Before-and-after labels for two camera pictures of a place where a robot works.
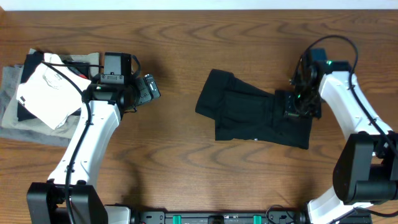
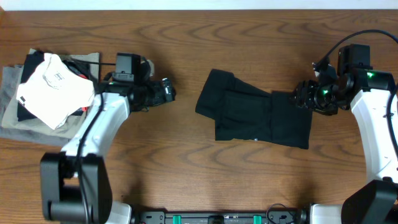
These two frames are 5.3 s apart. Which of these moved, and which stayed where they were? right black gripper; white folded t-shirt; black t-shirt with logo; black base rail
Moved: right black gripper
Stayed: white folded t-shirt; black base rail; black t-shirt with logo
